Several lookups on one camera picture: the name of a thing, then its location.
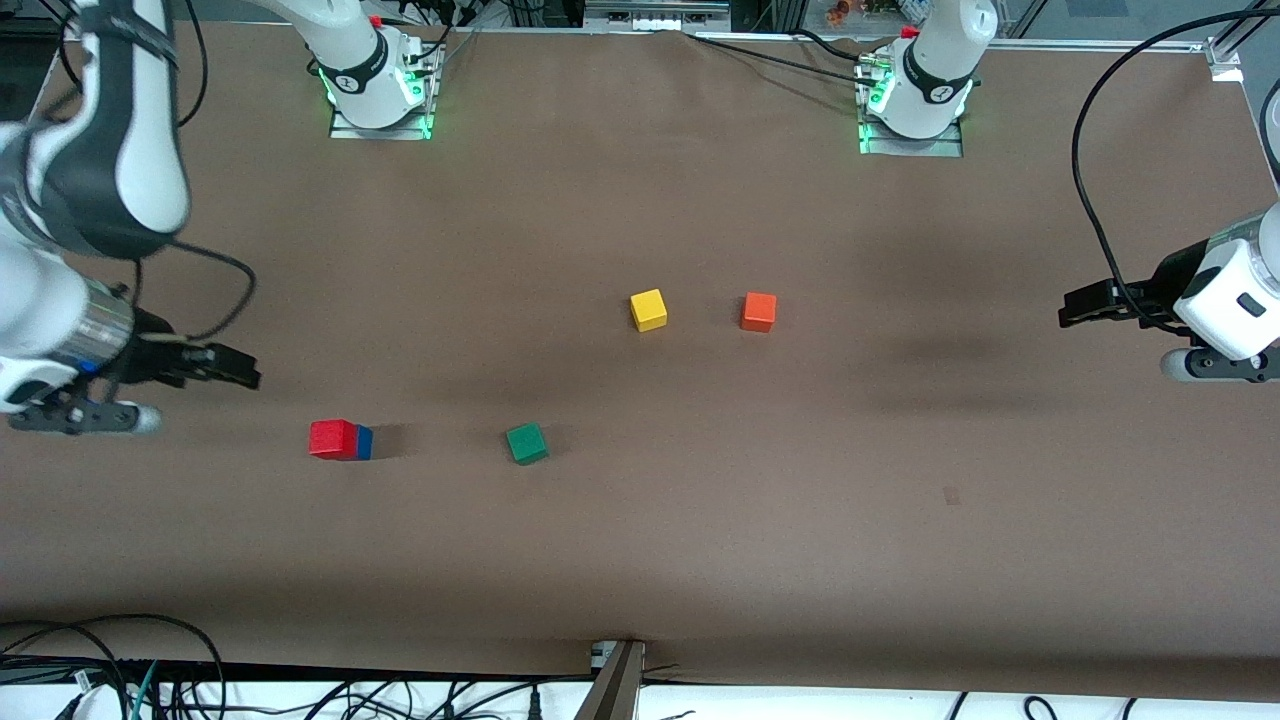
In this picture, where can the orange cube block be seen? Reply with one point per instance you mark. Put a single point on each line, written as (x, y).
(758, 313)

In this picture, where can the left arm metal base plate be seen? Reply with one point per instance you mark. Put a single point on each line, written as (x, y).
(930, 148)

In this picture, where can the grey metal camera post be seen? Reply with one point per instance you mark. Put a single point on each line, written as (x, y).
(615, 690)

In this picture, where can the red cube block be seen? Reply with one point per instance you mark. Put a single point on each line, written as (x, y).
(333, 440)

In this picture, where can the green cube block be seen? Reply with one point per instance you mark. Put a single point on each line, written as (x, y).
(526, 443)

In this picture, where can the brown table cover sheet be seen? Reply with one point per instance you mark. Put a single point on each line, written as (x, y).
(640, 560)

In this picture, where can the yellow cube block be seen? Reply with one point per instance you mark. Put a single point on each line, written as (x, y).
(649, 311)

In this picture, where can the blue cube block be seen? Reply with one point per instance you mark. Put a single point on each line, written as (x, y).
(365, 443)

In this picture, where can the small orange background object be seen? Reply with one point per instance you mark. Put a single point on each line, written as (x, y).
(838, 10)

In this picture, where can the silver aluminium frame bracket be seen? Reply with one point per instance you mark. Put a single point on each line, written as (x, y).
(655, 18)

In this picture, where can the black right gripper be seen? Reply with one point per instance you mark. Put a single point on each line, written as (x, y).
(152, 358)

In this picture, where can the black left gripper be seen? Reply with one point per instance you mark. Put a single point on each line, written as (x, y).
(1166, 281)

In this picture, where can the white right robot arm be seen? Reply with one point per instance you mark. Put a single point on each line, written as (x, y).
(100, 200)

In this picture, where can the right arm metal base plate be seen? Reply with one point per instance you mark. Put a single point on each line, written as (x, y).
(380, 133)

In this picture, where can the aluminium frame corner strut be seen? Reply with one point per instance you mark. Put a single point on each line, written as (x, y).
(1225, 62)

